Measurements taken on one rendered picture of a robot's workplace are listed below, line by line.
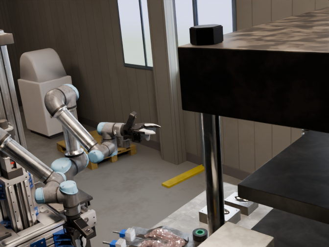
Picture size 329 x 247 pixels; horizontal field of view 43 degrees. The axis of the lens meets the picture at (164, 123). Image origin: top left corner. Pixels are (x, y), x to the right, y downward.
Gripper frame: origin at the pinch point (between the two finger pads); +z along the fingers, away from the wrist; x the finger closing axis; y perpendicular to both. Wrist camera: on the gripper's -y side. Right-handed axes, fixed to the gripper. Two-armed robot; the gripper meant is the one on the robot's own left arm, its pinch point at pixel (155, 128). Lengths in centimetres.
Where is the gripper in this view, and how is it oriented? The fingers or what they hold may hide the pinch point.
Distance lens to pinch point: 224.1
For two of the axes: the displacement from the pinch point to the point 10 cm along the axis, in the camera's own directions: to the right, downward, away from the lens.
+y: 1.3, 8.9, 4.3
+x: -3.7, 4.5, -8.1
